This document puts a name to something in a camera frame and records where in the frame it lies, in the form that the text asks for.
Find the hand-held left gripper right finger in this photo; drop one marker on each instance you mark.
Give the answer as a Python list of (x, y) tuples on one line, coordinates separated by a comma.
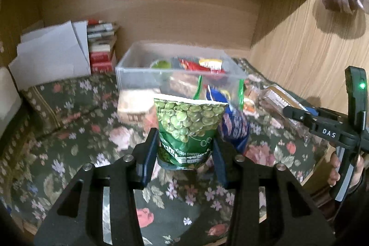
[(219, 161)]

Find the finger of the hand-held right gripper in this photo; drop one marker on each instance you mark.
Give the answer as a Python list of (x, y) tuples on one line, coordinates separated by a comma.
[(297, 114)]

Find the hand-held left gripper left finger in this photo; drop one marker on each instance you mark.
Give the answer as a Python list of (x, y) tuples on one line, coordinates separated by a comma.
[(150, 155)]

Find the green pea snack bag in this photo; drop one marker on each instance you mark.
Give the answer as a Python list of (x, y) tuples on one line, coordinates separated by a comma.
[(187, 119)]

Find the clear plastic container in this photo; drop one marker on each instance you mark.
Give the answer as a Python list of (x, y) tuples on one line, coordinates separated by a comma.
[(138, 76)]

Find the person's right hand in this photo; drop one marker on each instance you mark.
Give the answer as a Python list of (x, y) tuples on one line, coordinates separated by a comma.
[(334, 169)]

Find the clear biscuit packet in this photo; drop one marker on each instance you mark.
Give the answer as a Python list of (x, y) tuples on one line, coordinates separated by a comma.
[(278, 97)]

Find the blue snack bag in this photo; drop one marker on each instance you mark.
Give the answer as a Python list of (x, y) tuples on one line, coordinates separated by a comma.
[(234, 125)]

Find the orange and white snack packet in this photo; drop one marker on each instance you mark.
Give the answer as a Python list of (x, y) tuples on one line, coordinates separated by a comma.
[(251, 100)]

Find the beige snack box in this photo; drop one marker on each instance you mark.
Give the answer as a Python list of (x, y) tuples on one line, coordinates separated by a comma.
[(132, 108)]

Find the brown snack packet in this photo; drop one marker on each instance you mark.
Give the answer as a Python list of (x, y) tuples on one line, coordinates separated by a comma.
[(184, 86)]

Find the floral printed cloth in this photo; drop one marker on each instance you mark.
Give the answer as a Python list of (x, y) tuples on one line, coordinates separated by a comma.
[(72, 130)]

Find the green round cup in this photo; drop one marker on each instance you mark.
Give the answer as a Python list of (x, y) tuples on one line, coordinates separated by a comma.
[(161, 64)]

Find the yellow and red snack packet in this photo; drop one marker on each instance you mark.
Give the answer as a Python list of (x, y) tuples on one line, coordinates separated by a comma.
[(212, 63)]

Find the stack of red and white boxes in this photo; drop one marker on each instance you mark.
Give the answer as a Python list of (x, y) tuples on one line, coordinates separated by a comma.
[(101, 53)]

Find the white folded paper sheets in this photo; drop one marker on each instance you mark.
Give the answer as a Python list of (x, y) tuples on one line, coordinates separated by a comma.
[(52, 55)]

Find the white flat board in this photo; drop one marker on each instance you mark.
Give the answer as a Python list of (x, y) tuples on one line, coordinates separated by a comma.
[(7, 93)]

